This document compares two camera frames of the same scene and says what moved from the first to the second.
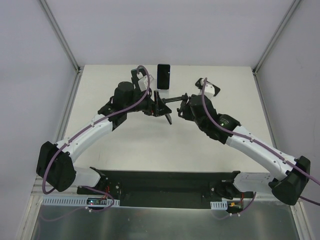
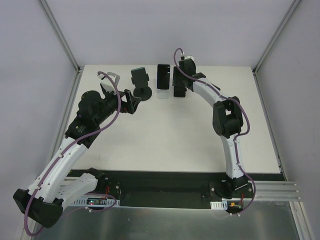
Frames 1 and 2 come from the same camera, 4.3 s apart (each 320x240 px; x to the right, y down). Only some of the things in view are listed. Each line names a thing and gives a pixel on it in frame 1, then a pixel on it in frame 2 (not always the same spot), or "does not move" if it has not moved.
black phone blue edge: (163, 76) does not move
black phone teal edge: (134, 74) does not move
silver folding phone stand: (164, 93) does not move
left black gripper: (155, 105) → (128, 101)
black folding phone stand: (183, 97) → (179, 83)
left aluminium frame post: (61, 36) does not move
